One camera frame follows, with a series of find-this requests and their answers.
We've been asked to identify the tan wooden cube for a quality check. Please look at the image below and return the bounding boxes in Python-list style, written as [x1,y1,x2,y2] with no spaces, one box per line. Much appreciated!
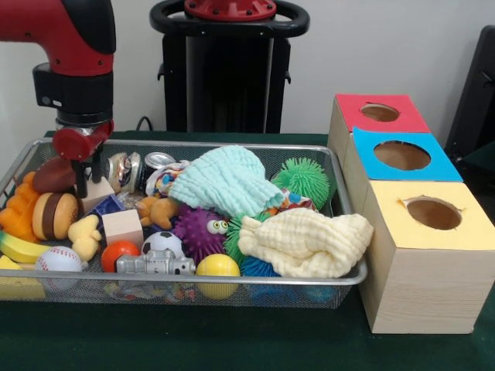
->
[81,178,117,213]

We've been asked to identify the black chair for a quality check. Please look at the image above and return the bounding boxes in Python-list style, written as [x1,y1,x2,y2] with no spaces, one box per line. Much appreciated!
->
[445,26,495,194]

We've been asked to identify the white baseball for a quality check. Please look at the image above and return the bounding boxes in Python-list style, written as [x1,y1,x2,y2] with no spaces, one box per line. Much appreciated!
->
[35,246,87,294]

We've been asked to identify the brown toy football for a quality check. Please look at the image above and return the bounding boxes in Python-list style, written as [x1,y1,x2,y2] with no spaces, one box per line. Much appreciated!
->
[31,157,78,194]

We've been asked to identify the white multicoloured printed packet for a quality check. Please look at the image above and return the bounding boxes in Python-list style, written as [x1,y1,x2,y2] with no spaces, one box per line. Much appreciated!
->
[152,161,193,199]

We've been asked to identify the yellow toy banana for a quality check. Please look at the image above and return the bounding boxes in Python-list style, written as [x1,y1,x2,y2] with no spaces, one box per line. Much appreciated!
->
[0,231,51,264]

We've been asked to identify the wooden box with three holes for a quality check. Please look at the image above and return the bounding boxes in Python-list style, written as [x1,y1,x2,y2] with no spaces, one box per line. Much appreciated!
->
[327,94,495,335]

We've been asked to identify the small soccer ball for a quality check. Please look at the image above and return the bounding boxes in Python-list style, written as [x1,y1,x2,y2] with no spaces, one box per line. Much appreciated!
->
[142,231,185,260]

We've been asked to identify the small green spiky toy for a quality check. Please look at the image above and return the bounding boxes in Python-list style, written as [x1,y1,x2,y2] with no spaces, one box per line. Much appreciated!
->
[224,215,268,265]

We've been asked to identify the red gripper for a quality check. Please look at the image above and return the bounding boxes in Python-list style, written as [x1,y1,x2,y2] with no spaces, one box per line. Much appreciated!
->
[51,119,115,199]

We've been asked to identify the mint green cloth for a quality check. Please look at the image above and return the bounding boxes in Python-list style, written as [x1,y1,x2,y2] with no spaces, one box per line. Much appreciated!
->
[169,145,285,220]

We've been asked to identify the green fuzzy toy with eyes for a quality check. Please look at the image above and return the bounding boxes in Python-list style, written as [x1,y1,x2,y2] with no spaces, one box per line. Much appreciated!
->
[271,158,331,211]

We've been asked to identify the toy hamburger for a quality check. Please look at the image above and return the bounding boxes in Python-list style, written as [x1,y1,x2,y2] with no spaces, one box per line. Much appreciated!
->
[31,192,79,240]

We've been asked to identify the silver robot toy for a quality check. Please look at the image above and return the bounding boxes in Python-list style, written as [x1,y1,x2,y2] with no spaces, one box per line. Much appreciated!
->
[116,250,197,277]

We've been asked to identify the multicoloured toy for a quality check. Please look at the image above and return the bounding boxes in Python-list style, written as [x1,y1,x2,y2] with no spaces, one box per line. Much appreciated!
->
[267,189,318,216]

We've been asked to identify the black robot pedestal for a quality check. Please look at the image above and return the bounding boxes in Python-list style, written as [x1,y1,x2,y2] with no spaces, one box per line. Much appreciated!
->
[150,0,311,134]

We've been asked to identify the yellow ball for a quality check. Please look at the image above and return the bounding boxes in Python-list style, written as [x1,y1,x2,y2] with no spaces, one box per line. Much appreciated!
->
[196,254,241,301]

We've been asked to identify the blue spiky ball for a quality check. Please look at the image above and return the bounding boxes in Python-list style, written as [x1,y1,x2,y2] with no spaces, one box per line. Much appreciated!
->
[240,257,281,279]

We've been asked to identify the yellow duck toy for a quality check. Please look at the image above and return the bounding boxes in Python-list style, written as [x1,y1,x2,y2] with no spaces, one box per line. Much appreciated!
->
[67,214,102,262]

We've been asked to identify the yellow block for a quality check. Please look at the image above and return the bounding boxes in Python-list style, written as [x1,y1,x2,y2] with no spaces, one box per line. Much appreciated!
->
[0,257,47,302]

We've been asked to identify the red soda can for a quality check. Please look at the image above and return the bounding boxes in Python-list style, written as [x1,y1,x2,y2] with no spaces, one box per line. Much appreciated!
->
[142,151,177,196]

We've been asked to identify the purple fuzzy toy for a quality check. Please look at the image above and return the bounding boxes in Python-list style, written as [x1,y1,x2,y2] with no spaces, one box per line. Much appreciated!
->
[173,206,231,265]

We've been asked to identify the small red ball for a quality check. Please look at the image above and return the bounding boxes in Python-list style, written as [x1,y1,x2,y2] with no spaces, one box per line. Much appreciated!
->
[101,240,141,273]

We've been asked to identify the clear mesh bin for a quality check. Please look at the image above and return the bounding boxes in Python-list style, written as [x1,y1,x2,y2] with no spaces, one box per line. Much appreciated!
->
[0,138,369,310]

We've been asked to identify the orange spiky toy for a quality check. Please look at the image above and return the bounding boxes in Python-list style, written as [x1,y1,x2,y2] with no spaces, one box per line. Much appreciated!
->
[0,172,41,244]

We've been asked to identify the orange plush toy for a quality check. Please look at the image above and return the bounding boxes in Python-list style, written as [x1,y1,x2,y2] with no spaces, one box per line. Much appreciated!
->
[136,195,180,230]

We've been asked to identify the purple block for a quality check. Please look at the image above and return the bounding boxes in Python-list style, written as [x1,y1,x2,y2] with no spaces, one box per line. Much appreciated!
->
[89,195,126,219]

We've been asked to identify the pale yellow cloth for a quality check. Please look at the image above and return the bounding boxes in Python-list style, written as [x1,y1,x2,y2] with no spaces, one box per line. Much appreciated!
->
[237,206,374,279]

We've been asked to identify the small wooden block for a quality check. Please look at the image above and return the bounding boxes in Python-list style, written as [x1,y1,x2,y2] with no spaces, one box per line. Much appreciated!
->
[102,209,145,248]

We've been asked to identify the crushed silver can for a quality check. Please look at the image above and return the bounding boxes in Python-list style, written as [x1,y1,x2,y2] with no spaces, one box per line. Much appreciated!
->
[107,152,142,194]

